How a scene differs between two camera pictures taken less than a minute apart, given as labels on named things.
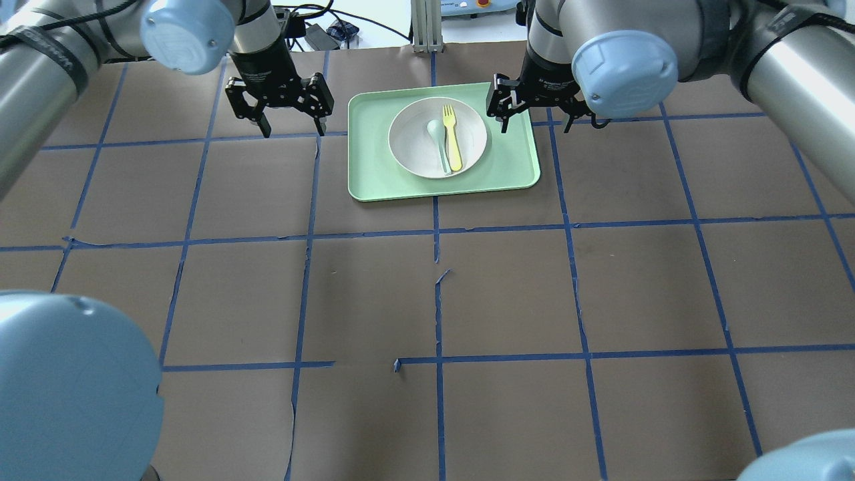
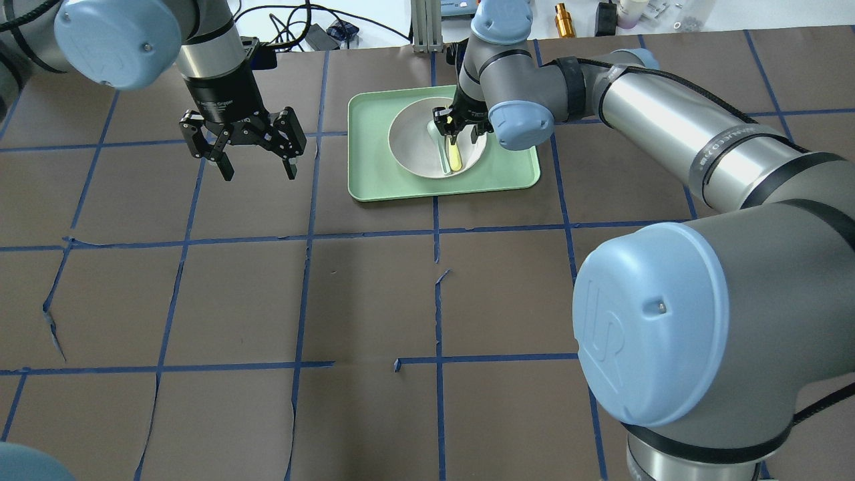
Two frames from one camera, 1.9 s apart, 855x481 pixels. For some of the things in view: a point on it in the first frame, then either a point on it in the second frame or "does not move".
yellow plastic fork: (450, 121) does not move
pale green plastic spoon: (437, 129) does not move
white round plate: (417, 153) does not move
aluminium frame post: (427, 27) does not move
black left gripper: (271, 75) → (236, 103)
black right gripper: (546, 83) → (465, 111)
